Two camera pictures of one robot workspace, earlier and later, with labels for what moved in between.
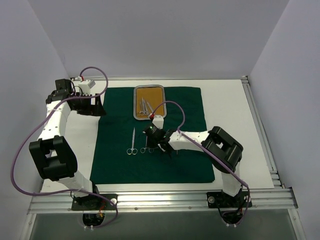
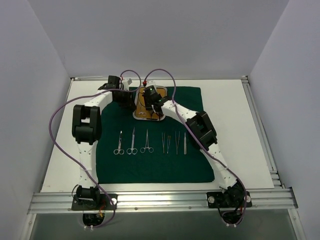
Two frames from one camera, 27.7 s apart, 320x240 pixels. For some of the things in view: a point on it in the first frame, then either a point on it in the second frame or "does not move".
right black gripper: [152, 142] to [148, 104]
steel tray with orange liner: [146, 99] does not move
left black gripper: [88, 106] to [127, 100]
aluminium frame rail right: [276, 180] does not move
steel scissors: [144, 110] to [118, 151]
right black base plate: [220, 199] does not move
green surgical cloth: [121, 154] does not move
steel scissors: [132, 150] does not move
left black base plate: [94, 202] does not move
